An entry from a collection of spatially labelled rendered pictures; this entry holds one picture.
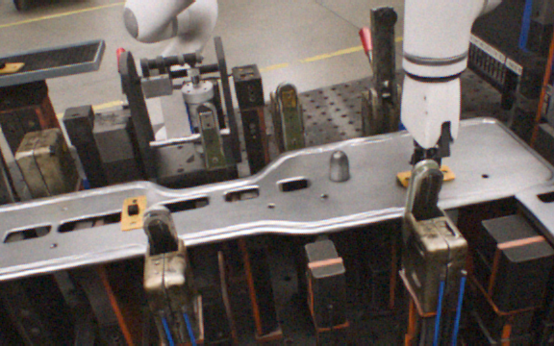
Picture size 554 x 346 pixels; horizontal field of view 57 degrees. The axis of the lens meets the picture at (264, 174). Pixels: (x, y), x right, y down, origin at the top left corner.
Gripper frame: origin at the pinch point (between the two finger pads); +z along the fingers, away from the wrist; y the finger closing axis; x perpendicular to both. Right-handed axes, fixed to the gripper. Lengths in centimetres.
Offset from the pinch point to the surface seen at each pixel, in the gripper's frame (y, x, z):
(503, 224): 11.1, 7.0, 5.3
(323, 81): -259, 44, 103
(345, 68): -273, 63, 103
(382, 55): -20.0, -0.2, -10.2
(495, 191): 5.8, 8.6, 3.6
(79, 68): -32, -54, -13
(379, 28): -20.7, -0.6, -14.8
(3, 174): -18, -69, -1
